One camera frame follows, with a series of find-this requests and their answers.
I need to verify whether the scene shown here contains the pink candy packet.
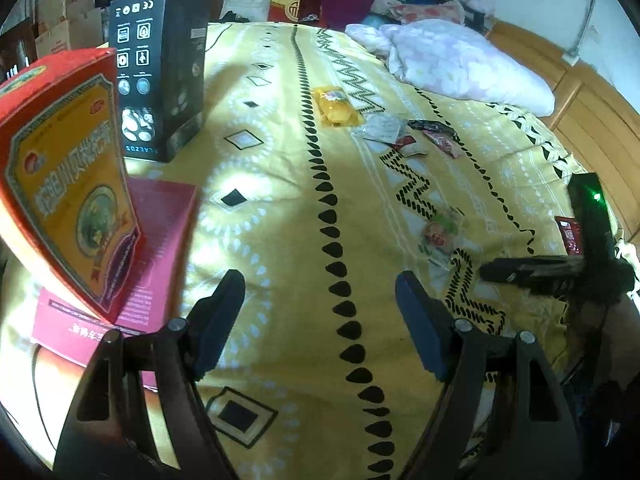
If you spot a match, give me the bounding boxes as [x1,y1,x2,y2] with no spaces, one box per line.
[419,207,464,268]

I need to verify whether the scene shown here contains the yellow soft bread packet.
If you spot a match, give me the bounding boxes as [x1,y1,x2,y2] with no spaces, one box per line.
[312,86,363,127]

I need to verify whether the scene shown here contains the red snack wrapper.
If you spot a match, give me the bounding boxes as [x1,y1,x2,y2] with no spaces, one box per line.
[425,131,462,159]

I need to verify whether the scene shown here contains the stacked cardboard boxes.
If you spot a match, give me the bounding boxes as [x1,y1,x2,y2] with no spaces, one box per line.
[36,0,104,58]

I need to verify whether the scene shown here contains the black product box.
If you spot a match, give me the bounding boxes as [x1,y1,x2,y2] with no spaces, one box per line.
[108,0,210,162]

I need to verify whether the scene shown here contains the dark snack wrapper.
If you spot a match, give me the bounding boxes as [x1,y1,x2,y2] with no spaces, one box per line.
[407,119,459,140]

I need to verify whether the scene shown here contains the white tote bag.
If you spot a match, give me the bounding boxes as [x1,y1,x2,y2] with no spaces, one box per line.
[219,0,270,22]

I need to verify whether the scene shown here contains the magenta flat box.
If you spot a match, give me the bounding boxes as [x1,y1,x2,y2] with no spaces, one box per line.
[32,178,198,366]

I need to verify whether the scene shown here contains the red yellow medicine box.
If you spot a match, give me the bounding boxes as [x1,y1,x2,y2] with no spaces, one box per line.
[1,48,141,323]

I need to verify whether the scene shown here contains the small red packet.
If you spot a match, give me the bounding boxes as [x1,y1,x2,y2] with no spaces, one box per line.
[554,216,584,256]

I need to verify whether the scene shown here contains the white red snack packet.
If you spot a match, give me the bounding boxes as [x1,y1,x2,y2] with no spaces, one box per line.
[352,113,428,157]

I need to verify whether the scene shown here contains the red gold gift box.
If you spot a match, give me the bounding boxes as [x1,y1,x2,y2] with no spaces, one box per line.
[268,0,300,23]

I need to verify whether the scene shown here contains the white floral pillow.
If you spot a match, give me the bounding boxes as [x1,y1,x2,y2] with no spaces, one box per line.
[345,20,555,117]

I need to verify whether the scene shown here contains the yellow patterned bed sheet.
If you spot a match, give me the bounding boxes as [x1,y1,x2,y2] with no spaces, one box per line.
[127,24,580,479]

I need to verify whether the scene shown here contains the wooden headboard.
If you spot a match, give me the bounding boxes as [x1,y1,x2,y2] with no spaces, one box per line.
[488,22,640,245]

